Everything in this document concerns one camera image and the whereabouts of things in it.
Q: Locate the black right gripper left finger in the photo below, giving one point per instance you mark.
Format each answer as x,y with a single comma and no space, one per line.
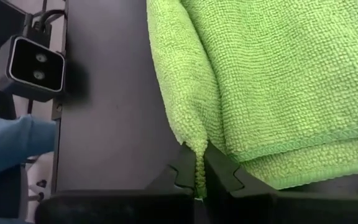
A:
166,199

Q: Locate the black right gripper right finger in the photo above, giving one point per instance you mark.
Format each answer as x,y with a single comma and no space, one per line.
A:
244,202

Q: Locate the green microfibre towel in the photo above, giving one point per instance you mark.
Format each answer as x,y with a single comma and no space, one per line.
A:
275,77

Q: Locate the blue sleeve of person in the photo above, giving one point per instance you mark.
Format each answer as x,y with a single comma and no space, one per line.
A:
11,143

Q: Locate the table-level black depth camera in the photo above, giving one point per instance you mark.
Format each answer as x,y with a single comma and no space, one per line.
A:
33,67

